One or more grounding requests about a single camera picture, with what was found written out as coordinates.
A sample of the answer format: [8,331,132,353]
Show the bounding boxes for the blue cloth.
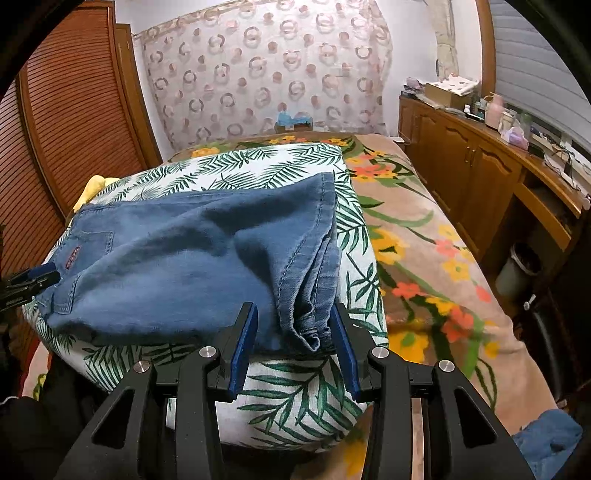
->
[512,408,585,480]

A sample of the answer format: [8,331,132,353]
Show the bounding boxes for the wooden window frame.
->
[475,0,497,95]

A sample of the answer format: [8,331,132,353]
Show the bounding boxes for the purple pouch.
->
[503,124,529,151]

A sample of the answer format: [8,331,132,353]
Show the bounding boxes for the leaf print quilt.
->
[21,142,389,450]

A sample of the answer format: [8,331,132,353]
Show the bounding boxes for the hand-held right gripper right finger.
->
[329,302,536,480]

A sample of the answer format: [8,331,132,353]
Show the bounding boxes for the grey window blind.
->
[488,0,591,153]

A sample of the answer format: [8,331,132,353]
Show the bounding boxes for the beige window curtain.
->
[436,0,462,79]

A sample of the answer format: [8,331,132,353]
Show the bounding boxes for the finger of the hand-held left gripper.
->
[2,264,62,292]
[0,288,34,311]

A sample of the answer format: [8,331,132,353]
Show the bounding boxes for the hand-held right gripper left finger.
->
[53,302,259,480]

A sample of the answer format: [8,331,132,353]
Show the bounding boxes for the dark cloth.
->
[0,364,107,480]

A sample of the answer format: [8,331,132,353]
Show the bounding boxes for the pink bottle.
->
[485,95,504,130]

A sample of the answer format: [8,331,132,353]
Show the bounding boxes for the floral blanket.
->
[18,131,561,480]

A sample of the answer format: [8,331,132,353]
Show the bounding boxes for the black chair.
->
[522,277,591,407]

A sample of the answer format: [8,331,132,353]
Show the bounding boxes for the wooden cabinet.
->
[398,92,591,301]

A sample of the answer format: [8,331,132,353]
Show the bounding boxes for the dotted white box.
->
[424,76,481,109]

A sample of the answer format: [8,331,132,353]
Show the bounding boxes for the ring patterned curtain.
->
[139,0,393,151]

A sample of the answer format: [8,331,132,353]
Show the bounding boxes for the wooden louvered wardrobe door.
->
[0,78,70,282]
[18,0,162,217]

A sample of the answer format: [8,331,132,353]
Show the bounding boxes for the blue denim pants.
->
[44,172,342,356]

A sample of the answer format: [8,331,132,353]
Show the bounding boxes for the white trash bin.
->
[496,242,542,301]

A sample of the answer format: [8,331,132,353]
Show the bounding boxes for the yellow plush toy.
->
[73,174,122,214]

